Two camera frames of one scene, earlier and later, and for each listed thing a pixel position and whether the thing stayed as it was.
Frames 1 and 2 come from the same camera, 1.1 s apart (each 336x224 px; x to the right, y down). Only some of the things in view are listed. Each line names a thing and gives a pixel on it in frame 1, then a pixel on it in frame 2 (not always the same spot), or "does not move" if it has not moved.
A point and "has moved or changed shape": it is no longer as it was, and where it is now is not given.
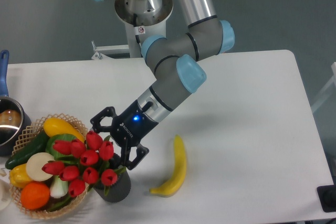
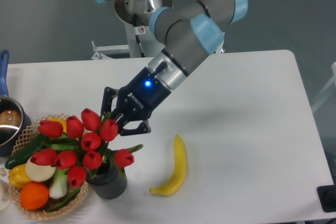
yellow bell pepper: [18, 176] does not move
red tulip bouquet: [84, 164] has moved or changed shape
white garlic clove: [2, 172] does not move
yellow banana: [168, 188] does not move
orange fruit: [35, 195] does not move
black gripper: [129, 127] -> [136, 101]
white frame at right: [327, 88] does not move
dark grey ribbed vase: [118, 192] has moved or changed shape
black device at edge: [327, 196] does not move
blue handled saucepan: [14, 118] does not move
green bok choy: [59, 187] -> [59, 188]
